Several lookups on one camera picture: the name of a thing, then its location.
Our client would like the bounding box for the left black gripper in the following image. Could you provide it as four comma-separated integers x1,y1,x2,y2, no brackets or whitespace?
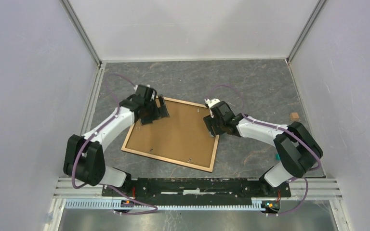
139,95,169,126

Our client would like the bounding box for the brown cardboard backing board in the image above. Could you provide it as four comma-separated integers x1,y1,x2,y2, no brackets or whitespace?
126,100,217,168

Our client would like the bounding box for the wooden picture frame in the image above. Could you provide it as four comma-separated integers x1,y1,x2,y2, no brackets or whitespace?
121,96,220,173

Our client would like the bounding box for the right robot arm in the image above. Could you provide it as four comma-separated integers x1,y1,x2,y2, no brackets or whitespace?
203,99,323,196

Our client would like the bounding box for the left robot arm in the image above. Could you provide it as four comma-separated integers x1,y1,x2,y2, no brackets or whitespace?
63,85,170,196

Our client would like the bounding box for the small wooden cube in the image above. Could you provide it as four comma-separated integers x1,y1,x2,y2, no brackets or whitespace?
290,112,300,122

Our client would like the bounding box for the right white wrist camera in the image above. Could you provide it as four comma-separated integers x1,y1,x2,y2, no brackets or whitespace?
204,98,220,109

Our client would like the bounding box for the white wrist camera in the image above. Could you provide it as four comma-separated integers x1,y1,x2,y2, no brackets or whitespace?
204,98,220,109
135,85,157,101

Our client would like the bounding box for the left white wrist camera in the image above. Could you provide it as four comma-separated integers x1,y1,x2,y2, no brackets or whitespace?
135,85,157,101

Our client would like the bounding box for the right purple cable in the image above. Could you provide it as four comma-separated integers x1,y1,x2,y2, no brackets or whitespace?
206,84,322,218

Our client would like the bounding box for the purple cable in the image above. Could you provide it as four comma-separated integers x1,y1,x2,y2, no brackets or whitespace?
70,73,159,216
206,84,322,218

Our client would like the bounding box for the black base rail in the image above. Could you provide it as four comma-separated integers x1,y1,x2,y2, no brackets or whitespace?
121,178,291,206

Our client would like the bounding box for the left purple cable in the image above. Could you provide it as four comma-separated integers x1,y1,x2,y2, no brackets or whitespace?
70,73,159,216

